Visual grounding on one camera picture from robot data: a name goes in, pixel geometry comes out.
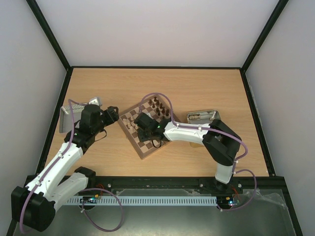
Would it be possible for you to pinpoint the light blue cable duct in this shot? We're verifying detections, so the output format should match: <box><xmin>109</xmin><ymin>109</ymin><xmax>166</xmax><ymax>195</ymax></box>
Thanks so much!
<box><xmin>65</xmin><ymin>196</ymin><xmax>217</xmax><ymax>207</ymax></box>

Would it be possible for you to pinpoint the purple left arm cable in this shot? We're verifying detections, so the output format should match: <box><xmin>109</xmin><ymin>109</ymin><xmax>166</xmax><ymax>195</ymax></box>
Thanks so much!
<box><xmin>19</xmin><ymin>98</ymin><xmax>87</xmax><ymax>234</ymax></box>

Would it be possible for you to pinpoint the cream piece row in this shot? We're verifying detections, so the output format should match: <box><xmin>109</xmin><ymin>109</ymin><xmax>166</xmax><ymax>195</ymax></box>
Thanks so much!
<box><xmin>123</xmin><ymin>116</ymin><xmax>137</xmax><ymax>132</ymax></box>

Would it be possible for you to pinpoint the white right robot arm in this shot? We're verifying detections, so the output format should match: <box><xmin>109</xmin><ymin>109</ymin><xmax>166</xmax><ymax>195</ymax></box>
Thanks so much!
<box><xmin>134</xmin><ymin>113</ymin><xmax>244</xmax><ymax>193</ymax></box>

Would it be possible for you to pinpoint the silver metal tin box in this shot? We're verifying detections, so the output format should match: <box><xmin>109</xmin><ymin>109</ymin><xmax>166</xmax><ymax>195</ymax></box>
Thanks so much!
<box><xmin>186</xmin><ymin>109</ymin><xmax>223</xmax><ymax>149</ymax></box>

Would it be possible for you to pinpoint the black aluminium frame rail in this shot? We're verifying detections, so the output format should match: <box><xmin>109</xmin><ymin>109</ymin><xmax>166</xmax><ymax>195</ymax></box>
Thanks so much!
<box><xmin>24</xmin><ymin>176</ymin><xmax>286</xmax><ymax>195</ymax></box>

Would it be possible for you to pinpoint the dark chess piece row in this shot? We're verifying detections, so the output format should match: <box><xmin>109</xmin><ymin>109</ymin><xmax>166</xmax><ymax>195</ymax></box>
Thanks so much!
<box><xmin>146</xmin><ymin>96</ymin><xmax>170</xmax><ymax>119</ymax></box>

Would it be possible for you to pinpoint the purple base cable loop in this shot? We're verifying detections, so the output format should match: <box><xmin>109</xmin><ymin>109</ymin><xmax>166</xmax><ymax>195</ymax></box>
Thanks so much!
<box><xmin>78</xmin><ymin>188</ymin><xmax>124</xmax><ymax>232</ymax></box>

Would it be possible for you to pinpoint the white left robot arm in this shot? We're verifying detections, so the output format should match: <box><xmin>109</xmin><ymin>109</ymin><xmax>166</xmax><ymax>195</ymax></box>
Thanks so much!
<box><xmin>11</xmin><ymin>104</ymin><xmax>119</xmax><ymax>234</ymax></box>

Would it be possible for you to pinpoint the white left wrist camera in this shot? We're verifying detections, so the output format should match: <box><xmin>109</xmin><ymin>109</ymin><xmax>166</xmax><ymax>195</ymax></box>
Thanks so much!
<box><xmin>88</xmin><ymin>97</ymin><xmax>102</xmax><ymax>107</ymax></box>

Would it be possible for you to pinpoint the wooden chess board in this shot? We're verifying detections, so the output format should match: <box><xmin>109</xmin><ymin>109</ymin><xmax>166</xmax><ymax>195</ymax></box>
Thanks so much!
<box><xmin>118</xmin><ymin>94</ymin><xmax>170</xmax><ymax>159</ymax></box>

